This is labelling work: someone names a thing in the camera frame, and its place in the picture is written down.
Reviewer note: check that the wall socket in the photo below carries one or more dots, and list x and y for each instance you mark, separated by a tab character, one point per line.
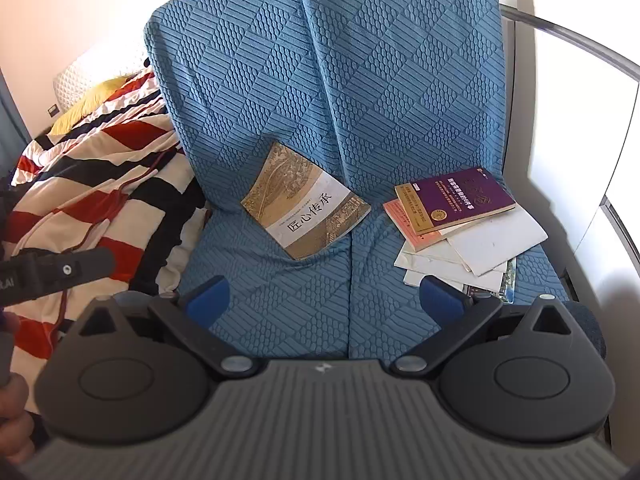
53	110

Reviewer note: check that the red black striped blanket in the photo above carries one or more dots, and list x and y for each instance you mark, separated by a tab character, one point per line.
100	185

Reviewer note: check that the person's left hand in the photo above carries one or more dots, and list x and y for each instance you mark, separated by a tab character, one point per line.
15	425

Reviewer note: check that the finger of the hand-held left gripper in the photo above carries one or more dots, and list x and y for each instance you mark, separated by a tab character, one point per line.
75	265

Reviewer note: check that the beige landscape cover book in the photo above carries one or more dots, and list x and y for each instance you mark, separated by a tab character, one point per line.
305	205

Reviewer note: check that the blue textured sofa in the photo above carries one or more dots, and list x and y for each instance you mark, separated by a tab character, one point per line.
380	85

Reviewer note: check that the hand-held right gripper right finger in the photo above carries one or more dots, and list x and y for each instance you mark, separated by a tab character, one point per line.
440	300

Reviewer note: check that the pink and white book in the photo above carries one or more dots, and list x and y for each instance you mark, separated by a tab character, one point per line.
407	222

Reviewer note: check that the purple book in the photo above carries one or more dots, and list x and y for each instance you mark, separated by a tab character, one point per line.
460	195

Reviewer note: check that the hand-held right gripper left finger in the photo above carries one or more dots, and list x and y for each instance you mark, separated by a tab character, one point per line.
210	294

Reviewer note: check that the white pillow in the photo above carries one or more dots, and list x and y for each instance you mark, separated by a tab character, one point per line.
95	72

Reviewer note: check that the yellow pillow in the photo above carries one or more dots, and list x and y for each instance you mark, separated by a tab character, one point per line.
82	105

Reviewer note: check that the grey metal frame bar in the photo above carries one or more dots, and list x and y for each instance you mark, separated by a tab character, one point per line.
607	200

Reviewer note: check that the white panel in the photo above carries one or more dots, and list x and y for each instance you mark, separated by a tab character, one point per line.
560	125

